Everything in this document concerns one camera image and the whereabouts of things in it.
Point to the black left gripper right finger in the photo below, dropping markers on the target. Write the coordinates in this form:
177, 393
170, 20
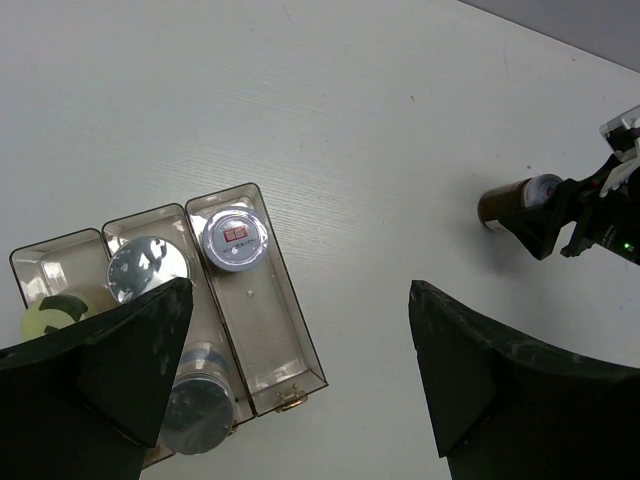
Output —
505, 405

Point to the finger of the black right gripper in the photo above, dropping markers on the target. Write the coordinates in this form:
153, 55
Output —
549, 205

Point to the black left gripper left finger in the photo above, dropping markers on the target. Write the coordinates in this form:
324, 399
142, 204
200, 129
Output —
88, 401

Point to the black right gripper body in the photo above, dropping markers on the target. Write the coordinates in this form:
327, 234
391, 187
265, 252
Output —
610, 222

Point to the white blue label shaker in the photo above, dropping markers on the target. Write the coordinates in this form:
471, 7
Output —
201, 408

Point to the silver lid white shaker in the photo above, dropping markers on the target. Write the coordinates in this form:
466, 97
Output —
143, 264

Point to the orange label jar white lid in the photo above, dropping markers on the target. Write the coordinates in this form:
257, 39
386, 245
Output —
235, 239

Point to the dark sauce jar white lid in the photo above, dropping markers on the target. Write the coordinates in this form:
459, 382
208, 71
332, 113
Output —
516, 206

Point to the yellow cap spice bottle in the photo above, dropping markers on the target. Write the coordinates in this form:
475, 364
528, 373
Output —
66, 308

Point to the clear brown organizer tray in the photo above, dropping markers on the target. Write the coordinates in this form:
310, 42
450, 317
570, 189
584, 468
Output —
253, 317

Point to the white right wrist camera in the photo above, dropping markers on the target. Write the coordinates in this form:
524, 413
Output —
622, 134

